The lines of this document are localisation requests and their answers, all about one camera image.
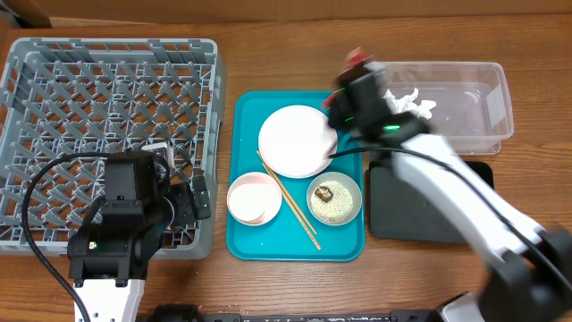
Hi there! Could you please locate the grey bowl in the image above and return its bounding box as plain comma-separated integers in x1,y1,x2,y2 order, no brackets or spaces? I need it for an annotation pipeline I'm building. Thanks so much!
307,172,363,226

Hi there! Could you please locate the white rice pile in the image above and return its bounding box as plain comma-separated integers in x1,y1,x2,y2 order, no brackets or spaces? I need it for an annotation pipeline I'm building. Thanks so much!
310,181,353,224

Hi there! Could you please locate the red foil snack wrapper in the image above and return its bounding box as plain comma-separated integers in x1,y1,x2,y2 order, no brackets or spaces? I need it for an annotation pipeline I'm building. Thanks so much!
323,47,371,108

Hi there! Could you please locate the black food waste tray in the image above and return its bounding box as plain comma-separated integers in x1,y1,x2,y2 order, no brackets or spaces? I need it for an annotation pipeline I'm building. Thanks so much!
367,161,467,245

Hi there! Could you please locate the brown food chunk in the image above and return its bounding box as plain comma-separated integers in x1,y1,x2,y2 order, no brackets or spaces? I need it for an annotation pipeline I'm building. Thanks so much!
314,185,333,203

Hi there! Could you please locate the clear plastic waste bin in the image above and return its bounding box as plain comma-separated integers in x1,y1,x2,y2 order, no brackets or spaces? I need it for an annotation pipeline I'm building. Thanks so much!
366,61,514,155

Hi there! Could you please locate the white paper napkin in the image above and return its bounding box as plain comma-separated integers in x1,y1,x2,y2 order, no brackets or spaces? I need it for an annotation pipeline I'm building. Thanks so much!
383,88,437,120

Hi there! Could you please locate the wooden chopstick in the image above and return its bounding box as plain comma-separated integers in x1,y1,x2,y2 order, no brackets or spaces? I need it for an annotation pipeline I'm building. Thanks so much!
257,150,317,235
262,162,322,251

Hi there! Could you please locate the white round plate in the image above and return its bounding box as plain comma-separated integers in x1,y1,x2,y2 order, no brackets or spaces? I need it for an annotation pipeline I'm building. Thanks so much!
258,105,338,179

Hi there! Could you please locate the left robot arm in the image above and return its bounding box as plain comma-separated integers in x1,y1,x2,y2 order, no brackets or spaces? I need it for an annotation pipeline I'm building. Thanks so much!
67,150,211,321

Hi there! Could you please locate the grey plastic dishwasher rack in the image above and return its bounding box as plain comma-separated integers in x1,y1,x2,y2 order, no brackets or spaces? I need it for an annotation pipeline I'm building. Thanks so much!
1,38,227,256

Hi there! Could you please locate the teal plastic serving tray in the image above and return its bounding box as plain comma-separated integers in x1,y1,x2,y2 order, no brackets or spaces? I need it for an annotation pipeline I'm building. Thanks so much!
226,90,366,261

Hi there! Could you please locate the pink shallow bowl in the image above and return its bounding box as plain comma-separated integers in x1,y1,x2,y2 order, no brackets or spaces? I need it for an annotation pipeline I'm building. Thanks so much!
226,172,282,226

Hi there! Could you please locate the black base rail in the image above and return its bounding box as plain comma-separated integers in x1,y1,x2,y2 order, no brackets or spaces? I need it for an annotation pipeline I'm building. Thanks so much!
136,304,442,322

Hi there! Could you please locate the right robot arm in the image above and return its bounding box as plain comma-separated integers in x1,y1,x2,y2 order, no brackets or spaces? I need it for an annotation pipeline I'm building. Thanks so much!
326,64,571,322

